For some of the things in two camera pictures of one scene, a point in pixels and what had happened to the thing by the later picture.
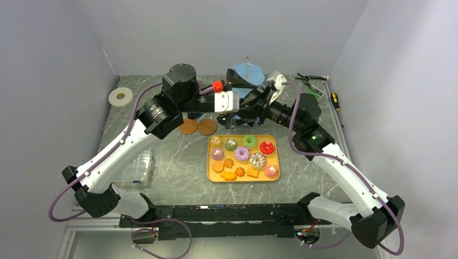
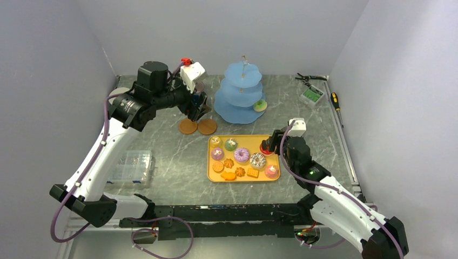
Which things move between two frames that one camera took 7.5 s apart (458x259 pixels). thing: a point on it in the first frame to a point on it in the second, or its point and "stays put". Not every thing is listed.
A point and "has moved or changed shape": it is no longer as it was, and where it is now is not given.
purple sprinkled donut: (242, 154) stays put
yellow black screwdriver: (335, 100) stays put
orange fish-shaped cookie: (228, 176) stays put
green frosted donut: (249, 141) has moved or changed shape
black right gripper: (258, 104) to (276, 137)
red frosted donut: (267, 147) stays put
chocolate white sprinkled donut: (257, 160) stays put
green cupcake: (230, 144) stays put
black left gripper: (235, 82) to (194, 111)
